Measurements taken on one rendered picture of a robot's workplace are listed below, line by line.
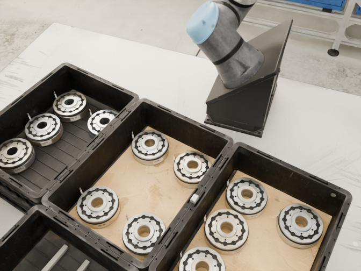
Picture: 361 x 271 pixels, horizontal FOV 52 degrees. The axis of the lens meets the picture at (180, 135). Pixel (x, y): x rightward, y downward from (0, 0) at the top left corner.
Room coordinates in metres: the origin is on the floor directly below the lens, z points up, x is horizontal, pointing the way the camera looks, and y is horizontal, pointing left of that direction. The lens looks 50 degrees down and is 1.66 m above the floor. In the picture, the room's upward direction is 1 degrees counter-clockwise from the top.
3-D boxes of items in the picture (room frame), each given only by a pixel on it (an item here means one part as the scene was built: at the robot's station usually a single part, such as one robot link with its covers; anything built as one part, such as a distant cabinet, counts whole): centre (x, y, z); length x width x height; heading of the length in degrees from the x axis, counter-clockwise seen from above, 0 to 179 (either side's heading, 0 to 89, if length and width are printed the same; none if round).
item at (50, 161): (0.67, 0.34, 0.87); 0.40 x 0.30 x 0.11; 146
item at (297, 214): (0.39, -0.28, 0.86); 0.05 x 0.05 x 0.01
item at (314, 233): (0.39, -0.28, 0.86); 0.10 x 0.10 x 0.01
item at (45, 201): (0.51, 0.09, 0.92); 0.40 x 0.30 x 0.02; 146
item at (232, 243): (0.38, -0.10, 0.86); 0.10 x 0.10 x 0.01
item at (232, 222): (0.38, -0.10, 0.86); 0.05 x 0.05 x 0.01
